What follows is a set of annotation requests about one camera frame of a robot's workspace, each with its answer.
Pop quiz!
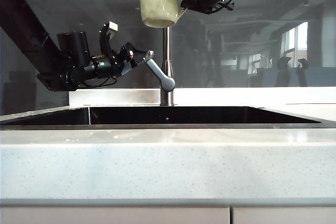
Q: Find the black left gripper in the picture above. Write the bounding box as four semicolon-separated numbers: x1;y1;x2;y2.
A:
111;42;155;77

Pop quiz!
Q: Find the narrow grey cabinet door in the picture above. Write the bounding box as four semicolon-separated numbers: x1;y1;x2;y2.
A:
233;207;336;224

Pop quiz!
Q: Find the steel gooseneck faucet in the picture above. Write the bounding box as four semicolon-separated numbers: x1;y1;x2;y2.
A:
156;0;175;107

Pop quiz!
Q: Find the black undermount sink basin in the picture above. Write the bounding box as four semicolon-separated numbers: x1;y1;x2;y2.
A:
0;105;322;130

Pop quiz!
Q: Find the white backsplash ledge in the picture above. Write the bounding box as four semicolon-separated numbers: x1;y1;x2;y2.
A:
68;88;336;109

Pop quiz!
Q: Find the grey faucet lever handle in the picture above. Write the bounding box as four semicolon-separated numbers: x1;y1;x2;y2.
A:
145;58;176;91

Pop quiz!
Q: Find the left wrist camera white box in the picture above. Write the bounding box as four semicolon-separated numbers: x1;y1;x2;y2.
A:
99;20;119;57

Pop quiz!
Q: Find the wide grey cabinet door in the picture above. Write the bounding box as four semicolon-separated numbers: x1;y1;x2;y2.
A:
0;207;231;224

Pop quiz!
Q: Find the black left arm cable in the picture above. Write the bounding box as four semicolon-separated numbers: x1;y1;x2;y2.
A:
83;76;118;89

